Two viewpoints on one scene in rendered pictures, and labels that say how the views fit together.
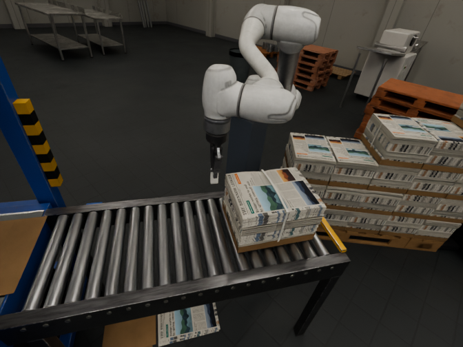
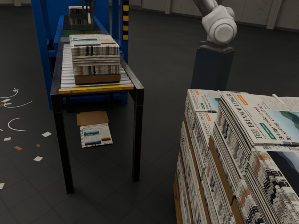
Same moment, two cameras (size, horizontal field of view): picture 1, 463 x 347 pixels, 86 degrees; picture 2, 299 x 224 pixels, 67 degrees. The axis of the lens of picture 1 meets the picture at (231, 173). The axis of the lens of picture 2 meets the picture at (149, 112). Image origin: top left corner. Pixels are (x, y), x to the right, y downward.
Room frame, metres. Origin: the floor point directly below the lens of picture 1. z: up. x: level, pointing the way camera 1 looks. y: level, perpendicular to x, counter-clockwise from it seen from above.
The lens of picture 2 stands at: (1.22, -1.72, 1.36)
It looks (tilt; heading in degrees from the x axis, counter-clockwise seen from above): 29 degrees down; 89
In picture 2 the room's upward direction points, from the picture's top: 4 degrees clockwise
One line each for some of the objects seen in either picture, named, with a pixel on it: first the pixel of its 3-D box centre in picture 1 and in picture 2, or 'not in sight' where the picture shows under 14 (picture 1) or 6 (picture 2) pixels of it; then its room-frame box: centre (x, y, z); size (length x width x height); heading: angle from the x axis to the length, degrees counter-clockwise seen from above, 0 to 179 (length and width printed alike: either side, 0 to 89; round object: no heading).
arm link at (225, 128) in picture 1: (217, 122); not in sight; (0.78, 0.07, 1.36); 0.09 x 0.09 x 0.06
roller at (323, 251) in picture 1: (303, 221); (98, 89); (0.93, -0.40, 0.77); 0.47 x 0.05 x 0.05; 18
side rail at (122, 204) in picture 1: (187, 205); (120, 65); (0.99, 0.23, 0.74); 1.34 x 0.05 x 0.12; 108
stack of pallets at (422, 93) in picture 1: (410, 119); not in sight; (3.55, -2.51, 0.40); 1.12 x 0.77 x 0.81; 51
